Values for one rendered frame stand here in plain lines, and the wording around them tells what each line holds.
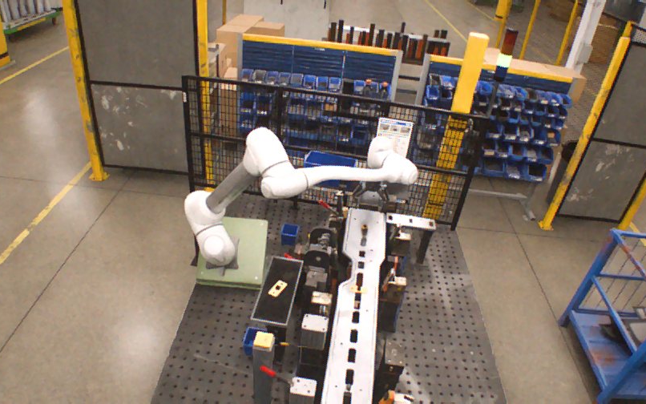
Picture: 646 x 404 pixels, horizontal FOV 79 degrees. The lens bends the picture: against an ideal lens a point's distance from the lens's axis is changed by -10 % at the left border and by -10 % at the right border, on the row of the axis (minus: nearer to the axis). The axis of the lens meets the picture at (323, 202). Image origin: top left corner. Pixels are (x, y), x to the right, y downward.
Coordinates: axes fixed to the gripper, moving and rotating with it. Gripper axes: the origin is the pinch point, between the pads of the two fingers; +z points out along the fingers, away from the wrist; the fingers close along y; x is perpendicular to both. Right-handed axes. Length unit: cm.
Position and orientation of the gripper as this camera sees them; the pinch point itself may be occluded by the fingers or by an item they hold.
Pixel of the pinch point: (369, 208)
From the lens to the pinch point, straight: 233.5
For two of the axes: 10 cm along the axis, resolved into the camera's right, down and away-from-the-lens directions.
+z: -1.0, 8.2, 5.7
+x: 1.4, -5.5, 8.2
